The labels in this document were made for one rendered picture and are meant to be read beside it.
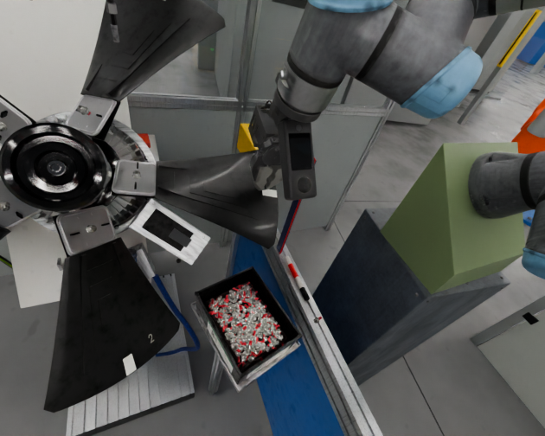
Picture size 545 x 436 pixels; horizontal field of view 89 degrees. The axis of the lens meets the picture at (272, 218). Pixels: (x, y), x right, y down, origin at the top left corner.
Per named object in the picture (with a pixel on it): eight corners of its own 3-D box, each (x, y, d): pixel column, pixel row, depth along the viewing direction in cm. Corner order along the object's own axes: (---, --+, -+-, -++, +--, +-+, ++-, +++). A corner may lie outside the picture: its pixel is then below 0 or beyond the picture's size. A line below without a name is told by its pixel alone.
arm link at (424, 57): (508, 16, 29) (419, -41, 28) (477, 101, 27) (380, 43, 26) (449, 67, 36) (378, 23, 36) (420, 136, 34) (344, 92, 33)
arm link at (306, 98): (350, 91, 34) (293, 86, 31) (332, 118, 38) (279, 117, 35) (329, 52, 37) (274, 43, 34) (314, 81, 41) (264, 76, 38)
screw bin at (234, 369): (193, 306, 70) (194, 291, 65) (248, 279, 79) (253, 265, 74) (236, 388, 59) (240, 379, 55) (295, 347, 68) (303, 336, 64)
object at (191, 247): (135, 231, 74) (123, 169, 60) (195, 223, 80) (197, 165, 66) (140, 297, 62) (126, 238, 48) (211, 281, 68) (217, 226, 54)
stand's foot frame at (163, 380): (81, 299, 144) (78, 291, 139) (174, 280, 162) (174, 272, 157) (72, 442, 106) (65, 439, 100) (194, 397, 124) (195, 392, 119)
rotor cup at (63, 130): (22, 212, 45) (-23, 219, 34) (24, 122, 44) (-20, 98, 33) (122, 216, 51) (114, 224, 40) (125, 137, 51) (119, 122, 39)
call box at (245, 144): (235, 150, 97) (240, 122, 89) (262, 150, 101) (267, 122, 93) (249, 178, 87) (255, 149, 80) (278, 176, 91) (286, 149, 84)
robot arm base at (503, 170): (509, 161, 67) (565, 151, 58) (505, 221, 67) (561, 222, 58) (471, 146, 61) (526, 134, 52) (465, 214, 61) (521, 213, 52)
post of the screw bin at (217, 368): (208, 389, 128) (223, 305, 73) (214, 385, 129) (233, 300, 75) (211, 395, 126) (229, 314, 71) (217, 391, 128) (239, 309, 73)
